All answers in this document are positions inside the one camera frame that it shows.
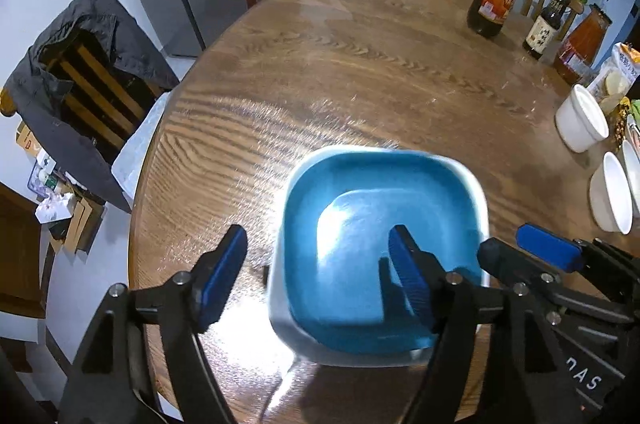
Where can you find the dark grey jacket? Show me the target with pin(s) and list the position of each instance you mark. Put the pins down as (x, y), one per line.
(50, 119)

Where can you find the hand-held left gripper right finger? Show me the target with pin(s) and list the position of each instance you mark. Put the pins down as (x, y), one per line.
(410, 274)

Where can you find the small white bowl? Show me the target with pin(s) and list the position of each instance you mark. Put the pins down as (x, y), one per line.
(580, 117)

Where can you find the orange sauce jar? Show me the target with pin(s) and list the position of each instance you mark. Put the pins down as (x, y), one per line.
(582, 47)

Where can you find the flat clear food packet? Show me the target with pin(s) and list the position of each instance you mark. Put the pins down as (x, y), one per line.
(634, 132)

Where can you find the blue square plate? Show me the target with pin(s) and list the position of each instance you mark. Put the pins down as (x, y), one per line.
(350, 214)

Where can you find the crumpled white paper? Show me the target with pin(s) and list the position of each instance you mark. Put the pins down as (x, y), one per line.
(52, 209)

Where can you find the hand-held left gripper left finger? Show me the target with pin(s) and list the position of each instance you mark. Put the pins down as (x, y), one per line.
(222, 274)

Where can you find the pale plastic sheet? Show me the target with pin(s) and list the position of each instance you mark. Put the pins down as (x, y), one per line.
(142, 144)

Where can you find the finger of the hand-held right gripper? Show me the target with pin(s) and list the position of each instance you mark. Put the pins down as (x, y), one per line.
(547, 246)
(500, 259)

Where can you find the wooden chair with jacket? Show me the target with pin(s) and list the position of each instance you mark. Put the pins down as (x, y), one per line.
(85, 84)

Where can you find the green wrapped item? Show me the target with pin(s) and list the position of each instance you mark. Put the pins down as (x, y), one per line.
(636, 109)

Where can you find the clear packet of round cakes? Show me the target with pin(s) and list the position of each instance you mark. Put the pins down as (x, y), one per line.
(617, 72)

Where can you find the brown wooden cabinet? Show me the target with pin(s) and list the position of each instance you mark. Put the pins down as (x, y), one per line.
(20, 254)

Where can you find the small dark sauce bottle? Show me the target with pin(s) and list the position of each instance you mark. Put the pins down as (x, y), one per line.
(545, 29)

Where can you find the cardboard box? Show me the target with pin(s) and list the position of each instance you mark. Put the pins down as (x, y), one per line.
(77, 224)

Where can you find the white ceramic bowl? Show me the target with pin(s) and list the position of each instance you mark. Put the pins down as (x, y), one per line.
(634, 174)
(612, 194)

